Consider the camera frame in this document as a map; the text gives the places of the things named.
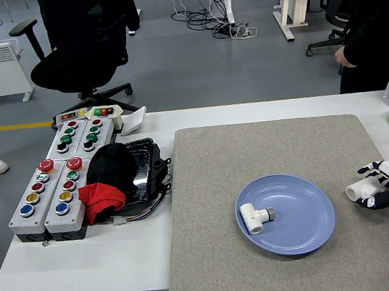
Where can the person's right hand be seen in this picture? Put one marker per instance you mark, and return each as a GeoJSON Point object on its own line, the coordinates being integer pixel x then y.
{"type": "Point", "coordinates": [344, 57]}

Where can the white tee pipe fitting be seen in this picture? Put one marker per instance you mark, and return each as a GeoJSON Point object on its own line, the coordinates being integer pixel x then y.
{"type": "Point", "coordinates": [253, 219]}
{"type": "Point", "coordinates": [355, 190]}

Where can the blue round plate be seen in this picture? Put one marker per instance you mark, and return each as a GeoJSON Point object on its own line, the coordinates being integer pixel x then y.
{"type": "Point", "coordinates": [301, 221]}

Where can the person's right forearm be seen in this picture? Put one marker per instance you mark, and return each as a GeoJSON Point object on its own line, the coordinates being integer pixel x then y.
{"type": "Point", "coordinates": [365, 39]}

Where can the black office chair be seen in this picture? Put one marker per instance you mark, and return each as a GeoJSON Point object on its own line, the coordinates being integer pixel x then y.
{"type": "Point", "coordinates": [336, 3]}
{"type": "Point", "coordinates": [69, 69]}

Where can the grey-brown mat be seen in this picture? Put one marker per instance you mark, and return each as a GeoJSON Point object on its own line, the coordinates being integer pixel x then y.
{"type": "Point", "coordinates": [220, 171]}

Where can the four-button grey control box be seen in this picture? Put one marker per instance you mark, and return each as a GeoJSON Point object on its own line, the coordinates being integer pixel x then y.
{"type": "Point", "coordinates": [54, 139]}
{"type": "Point", "coordinates": [103, 133]}

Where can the black cloth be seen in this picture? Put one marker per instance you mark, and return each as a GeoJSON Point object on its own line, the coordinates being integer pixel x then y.
{"type": "Point", "coordinates": [110, 169]}

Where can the red cloth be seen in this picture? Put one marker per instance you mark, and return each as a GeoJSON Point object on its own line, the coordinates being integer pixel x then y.
{"type": "Point", "coordinates": [100, 198]}

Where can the white table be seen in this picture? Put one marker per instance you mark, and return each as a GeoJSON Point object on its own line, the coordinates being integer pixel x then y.
{"type": "Point", "coordinates": [87, 264]}

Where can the five-button grey control box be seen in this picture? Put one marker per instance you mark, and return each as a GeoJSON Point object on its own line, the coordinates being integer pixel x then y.
{"type": "Point", "coordinates": [26, 223]}
{"type": "Point", "coordinates": [63, 221]}

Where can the white flat wall switch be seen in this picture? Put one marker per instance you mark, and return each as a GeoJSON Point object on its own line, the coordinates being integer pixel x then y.
{"type": "Point", "coordinates": [134, 121]}

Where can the cream green-red switch box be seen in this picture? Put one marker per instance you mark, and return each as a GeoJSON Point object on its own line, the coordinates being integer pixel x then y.
{"type": "Point", "coordinates": [103, 112]}

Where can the small grey rocker switch box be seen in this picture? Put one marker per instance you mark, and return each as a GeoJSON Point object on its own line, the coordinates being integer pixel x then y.
{"type": "Point", "coordinates": [67, 116]}

